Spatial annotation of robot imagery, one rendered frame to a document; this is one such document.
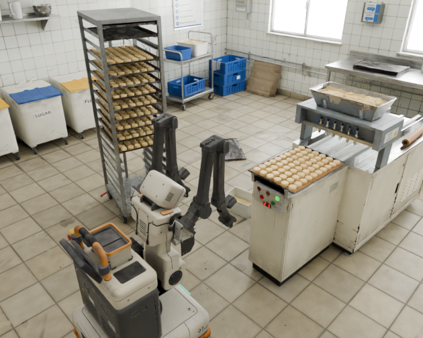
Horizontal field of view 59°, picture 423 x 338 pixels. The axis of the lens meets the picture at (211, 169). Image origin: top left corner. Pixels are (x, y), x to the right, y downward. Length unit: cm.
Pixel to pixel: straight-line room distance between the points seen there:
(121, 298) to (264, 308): 128
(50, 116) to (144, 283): 355
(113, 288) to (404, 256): 251
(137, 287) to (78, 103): 371
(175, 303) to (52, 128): 333
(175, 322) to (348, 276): 148
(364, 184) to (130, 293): 187
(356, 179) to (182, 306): 156
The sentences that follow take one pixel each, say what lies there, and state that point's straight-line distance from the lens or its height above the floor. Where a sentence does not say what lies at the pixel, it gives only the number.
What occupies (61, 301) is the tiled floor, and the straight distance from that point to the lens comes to 312.
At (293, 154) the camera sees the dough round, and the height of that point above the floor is 91.
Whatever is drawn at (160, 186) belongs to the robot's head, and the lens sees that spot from 203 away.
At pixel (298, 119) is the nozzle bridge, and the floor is 106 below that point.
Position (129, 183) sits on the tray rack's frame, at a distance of 401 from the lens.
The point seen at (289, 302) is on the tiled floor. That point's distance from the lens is 297.
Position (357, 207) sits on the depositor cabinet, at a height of 52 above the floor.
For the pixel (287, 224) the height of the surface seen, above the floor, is 62.
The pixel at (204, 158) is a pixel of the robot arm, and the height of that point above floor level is 131.
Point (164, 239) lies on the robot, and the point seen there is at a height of 80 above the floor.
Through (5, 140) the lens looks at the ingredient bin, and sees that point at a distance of 511.
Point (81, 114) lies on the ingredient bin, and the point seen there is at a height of 36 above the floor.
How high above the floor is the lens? 220
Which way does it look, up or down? 29 degrees down
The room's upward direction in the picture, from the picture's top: straight up
